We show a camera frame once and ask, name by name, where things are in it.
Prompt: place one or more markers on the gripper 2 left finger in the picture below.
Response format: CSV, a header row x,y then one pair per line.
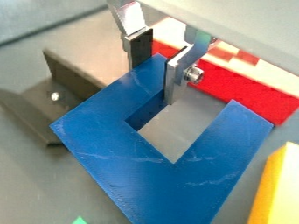
x,y
136,34

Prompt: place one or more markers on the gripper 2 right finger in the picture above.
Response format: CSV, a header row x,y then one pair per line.
x,y
180,70

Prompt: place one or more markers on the blue U-shaped block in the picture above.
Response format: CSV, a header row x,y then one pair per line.
x,y
165,166

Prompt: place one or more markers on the black angled fixture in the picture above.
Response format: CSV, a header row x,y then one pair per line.
x,y
51,98

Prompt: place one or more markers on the red slotted base block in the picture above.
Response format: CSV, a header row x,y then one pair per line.
x,y
239,76

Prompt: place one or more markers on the yellow long block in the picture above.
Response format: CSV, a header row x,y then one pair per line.
x,y
276,201

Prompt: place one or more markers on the green S-shaped block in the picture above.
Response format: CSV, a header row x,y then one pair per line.
x,y
79,220

